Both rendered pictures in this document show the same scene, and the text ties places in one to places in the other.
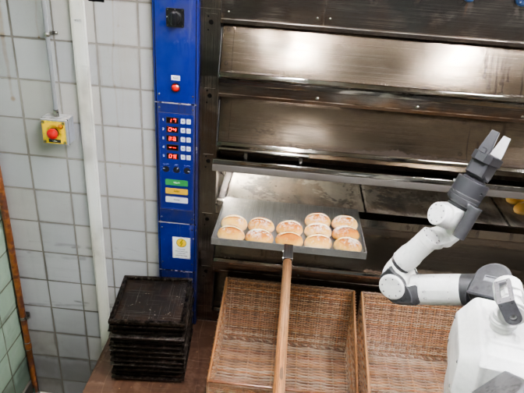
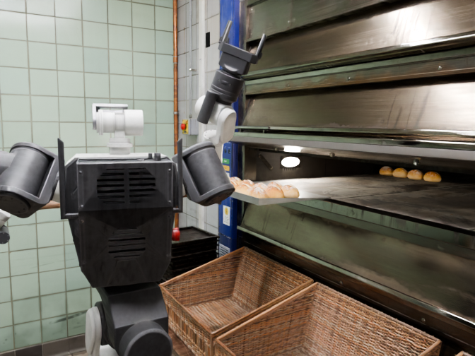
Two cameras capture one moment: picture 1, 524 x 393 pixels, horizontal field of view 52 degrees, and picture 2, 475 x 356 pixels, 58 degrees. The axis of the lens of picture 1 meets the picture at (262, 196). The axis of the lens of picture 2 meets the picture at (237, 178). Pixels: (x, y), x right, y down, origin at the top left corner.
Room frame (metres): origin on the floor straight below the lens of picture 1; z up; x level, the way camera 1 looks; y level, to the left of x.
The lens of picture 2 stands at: (0.66, -1.67, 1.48)
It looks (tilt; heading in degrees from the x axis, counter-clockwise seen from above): 7 degrees down; 57
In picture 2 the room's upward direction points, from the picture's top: 1 degrees clockwise
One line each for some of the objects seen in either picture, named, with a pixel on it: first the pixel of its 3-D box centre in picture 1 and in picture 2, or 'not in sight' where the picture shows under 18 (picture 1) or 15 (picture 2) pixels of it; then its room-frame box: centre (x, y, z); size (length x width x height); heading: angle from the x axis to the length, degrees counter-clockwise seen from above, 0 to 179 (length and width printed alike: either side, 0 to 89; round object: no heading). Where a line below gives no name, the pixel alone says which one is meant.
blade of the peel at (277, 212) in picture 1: (289, 222); (258, 188); (1.78, -0.11, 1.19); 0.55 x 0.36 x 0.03; 87
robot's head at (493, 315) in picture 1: (508, 303); (121, 127); (1.01, -0.59, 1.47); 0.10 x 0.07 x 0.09; 166
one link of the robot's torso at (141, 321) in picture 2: not in sight; (131, 317); (1.00, -0.67, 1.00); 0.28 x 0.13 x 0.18; 87
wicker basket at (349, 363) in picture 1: (285, 345); (230, 298); (1.63, -0.13, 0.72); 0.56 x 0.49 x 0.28; 87
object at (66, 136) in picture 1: (58, 129); (190, 126); (1.89, 0.79, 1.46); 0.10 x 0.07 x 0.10; 87
